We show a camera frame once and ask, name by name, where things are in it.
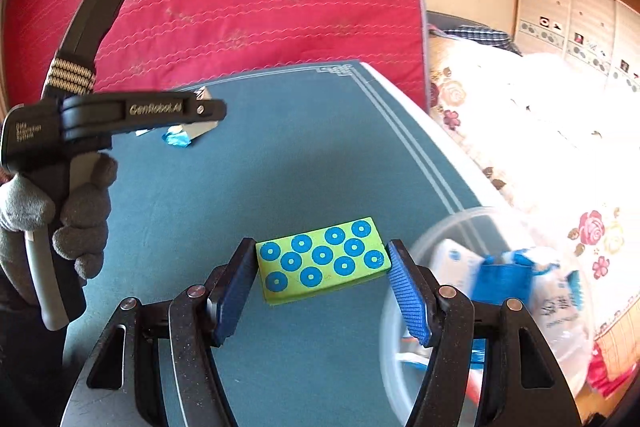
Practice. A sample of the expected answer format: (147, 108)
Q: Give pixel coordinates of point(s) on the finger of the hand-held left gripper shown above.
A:
(150, 109)

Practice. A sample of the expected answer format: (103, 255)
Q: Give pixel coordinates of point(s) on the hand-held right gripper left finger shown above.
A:
(235, 302)

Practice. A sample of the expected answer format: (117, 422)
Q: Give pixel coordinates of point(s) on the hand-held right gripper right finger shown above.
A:
(407, 297)

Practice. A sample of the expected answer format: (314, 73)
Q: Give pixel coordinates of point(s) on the small white box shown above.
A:
(202, 93)

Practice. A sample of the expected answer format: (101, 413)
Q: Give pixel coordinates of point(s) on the clear plastic container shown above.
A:
(395, 387)

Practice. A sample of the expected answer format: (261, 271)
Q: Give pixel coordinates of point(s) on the green block with blue dots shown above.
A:
(320, 254)

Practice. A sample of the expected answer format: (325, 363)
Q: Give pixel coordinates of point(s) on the white printed plastic bag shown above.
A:
(555, 312)

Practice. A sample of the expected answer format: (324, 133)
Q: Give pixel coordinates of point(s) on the person's left forearm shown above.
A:
(20, 347)

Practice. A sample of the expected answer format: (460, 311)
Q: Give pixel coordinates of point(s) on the person's left hand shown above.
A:
(85, 217)

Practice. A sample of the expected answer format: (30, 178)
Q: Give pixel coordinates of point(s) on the blue foil wrapper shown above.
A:
(176, 138)

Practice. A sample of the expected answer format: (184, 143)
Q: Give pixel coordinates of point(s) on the white packet with blue dot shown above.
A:
(455, 259)

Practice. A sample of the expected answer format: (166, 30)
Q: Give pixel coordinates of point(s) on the teal table cover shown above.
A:
(300, 167)

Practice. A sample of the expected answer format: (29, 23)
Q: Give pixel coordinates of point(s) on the floral bed sheet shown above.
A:
(550, 187)

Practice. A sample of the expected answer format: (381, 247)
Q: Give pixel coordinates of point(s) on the orange and red cloth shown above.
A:
(620, 347)

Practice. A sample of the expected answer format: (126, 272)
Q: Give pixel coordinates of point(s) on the blue plaid cloth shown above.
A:
(480, 34)

